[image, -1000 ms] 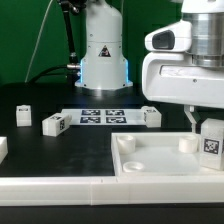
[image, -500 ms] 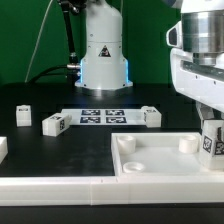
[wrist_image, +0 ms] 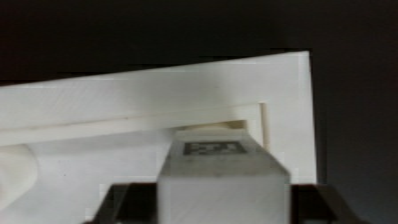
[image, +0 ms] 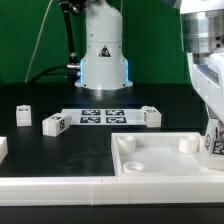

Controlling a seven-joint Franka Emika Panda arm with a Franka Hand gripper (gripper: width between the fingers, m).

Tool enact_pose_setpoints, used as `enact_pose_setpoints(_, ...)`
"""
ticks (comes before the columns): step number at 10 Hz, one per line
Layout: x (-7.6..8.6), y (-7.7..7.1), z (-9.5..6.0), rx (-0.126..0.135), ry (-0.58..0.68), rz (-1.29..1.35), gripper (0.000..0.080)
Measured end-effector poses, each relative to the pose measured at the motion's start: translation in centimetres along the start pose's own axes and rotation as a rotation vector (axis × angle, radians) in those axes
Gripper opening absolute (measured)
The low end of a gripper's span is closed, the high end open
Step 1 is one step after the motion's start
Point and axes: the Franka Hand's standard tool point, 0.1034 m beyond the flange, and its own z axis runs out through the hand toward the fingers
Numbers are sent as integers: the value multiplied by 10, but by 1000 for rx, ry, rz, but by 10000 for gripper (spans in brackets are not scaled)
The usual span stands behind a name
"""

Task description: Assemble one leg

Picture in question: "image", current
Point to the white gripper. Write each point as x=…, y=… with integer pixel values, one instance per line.
x=208, y=81

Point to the white square tabletop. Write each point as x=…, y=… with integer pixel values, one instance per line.
x=154, y=154

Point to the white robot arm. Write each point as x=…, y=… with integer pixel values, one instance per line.
x=103, y=68

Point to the white fiducial marker sheet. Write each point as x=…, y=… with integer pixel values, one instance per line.
x=105, y=116

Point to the white left fence block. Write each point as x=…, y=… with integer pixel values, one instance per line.
x=3, y=148

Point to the white front fence wall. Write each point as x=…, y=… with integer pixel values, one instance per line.
x=111, y=190

